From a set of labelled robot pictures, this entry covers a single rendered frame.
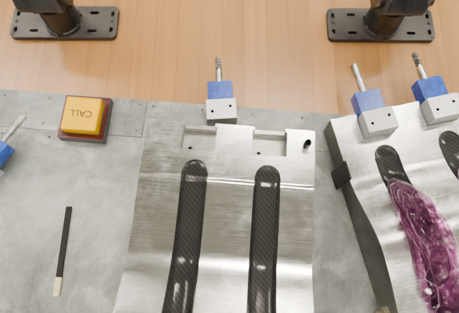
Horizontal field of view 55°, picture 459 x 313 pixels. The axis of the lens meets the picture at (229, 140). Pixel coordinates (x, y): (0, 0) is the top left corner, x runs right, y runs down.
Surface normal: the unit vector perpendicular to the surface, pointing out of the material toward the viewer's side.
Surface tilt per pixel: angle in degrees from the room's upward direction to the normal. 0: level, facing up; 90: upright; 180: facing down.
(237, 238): 2
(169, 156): 0
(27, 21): 0
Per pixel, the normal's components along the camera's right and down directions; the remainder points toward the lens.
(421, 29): 0.00, -0.33
